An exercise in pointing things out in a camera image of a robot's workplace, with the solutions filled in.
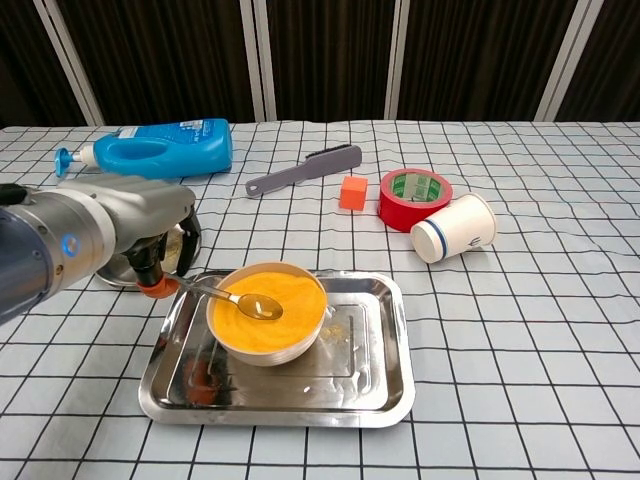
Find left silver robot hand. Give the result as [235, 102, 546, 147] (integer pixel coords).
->
[57, 173, 203, 300]

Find white paper cup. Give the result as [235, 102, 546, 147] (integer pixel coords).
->
[410, 193, 497, 264]

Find rectangular steel tray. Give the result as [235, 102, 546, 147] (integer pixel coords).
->
[138, 270, 417, 429]

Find white screen frame post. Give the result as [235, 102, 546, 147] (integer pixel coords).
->
[32, 0, 105, 127]
[383, 0, 419, 121]
[238, 0, 279, 123]
[533, 0, 599, 123]

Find silver spoon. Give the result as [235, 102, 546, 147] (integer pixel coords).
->
[167, 273, 284, 321]

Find orange cube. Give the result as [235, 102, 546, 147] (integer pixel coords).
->
[339, 175, 370, 210]

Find round steel plate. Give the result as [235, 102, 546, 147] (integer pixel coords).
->
[94, 219, 204, 289]

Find orange bowl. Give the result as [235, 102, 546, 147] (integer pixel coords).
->
[206, 261, 330, 368]

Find white checkered tablecloth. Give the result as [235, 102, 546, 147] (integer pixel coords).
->
[0, 118, 640, 480]

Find blue detergent pump bottle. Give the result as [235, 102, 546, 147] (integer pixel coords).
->
[53, 118, 234, 180]

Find red tape roll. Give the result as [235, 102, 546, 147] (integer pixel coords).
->
[377, 168, 454, 234]

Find grey brush black bristles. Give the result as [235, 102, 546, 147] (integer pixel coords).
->
[244, 143, 363, 199]

